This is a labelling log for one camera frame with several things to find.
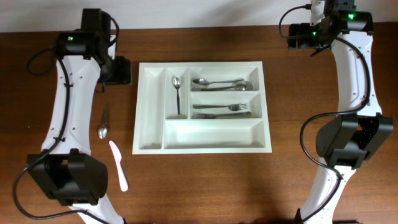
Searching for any small steel measuring spoon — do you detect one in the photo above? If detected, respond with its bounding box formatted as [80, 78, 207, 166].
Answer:
[172, 77, 182, 115]

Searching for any steel tablespoon long handle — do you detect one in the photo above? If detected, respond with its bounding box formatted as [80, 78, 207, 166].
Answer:
[191, 78, 244, 89]

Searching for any white plastic knife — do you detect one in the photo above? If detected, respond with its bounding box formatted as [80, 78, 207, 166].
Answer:
[108, 141, 129, 192]

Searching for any large steel fork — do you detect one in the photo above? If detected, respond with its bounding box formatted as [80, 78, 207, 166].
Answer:
[190, 111, 252, 119]

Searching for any small steel fork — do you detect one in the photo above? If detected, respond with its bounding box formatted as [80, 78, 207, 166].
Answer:
[192, 103, 248, 111]

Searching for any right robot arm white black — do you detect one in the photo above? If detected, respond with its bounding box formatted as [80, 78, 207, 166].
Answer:
[285, 1, 394, 223]

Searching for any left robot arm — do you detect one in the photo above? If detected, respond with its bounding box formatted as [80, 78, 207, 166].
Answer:
[24, 8, 131, 223]

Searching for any white plastic cutlery tray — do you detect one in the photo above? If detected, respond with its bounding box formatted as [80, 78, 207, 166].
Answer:
[132, 62, 272, 154]

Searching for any black right camera cable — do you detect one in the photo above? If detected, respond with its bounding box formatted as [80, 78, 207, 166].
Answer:
[278, 3, 373, 223]

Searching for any black camera cable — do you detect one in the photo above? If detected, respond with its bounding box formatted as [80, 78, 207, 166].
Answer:
[278, 3, 373, 223]
[12, 15, 121, 224]

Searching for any black left camera cable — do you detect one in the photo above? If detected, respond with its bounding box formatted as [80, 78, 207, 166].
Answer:
[12, 15, 121, 224]

